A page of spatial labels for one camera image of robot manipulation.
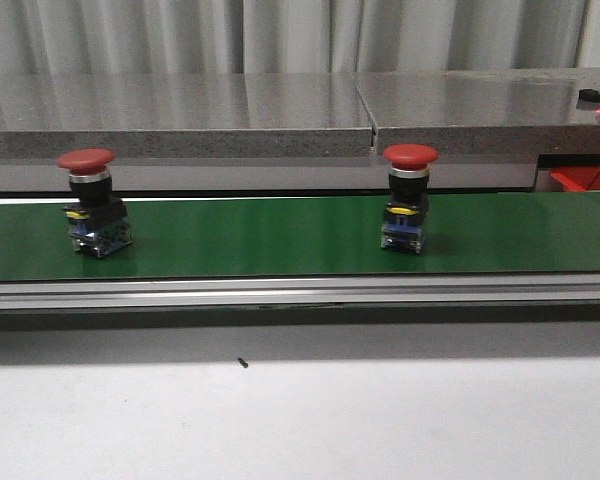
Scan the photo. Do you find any red mushroom push button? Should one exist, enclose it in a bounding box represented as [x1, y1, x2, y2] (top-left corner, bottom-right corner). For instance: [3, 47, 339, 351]
[381, 144, 439, 254]
[57, 148, 132, 258]

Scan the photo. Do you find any green conveyor belt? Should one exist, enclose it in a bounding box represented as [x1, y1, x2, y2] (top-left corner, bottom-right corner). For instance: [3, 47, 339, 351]
[0, 192, 600, 281]

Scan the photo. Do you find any grey stone slab right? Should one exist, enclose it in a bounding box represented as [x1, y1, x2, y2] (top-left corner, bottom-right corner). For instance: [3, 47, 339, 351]
[356, 68, 600, 155]

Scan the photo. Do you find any grey stone slab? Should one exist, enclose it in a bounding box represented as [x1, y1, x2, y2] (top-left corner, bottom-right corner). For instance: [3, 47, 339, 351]
[356, 68, 600, 155]
[0, 73, 374, 159]

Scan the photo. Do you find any red plastic bin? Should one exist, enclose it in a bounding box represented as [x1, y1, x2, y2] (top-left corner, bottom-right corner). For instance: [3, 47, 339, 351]
[550, 166, 600, 192]

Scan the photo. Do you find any grey stone slab left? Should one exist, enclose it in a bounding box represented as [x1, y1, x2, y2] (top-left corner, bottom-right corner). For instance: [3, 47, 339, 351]
[0, 73, 374, 159]

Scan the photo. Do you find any small electronic sensor module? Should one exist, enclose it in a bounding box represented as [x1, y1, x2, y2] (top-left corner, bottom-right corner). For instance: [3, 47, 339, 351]
[576, 88, 600, 115]

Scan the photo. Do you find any white curtain backdrop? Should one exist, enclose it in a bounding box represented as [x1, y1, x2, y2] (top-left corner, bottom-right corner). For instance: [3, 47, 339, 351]
[0, 1, 600, 74]

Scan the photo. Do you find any aluminium conveyor side rail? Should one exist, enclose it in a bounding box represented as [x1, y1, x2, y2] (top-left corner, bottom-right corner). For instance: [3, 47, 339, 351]
[0, 272, 600, 311]

